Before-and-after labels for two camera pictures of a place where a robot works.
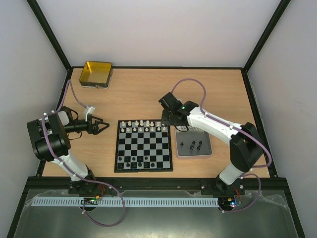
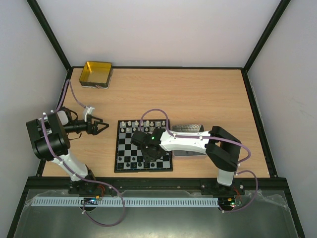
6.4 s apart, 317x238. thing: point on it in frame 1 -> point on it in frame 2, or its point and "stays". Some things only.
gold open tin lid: (95, 75) stays
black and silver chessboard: (143, 145) stays
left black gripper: (94, 130) stays
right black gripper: (170, 118) -> (136, 138)
